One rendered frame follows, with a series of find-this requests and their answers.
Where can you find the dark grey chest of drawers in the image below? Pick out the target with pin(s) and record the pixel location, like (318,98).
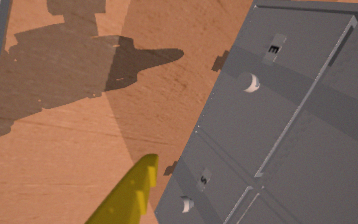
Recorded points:
(258,182)

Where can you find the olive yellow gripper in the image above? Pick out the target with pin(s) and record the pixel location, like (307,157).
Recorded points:
(128,200)

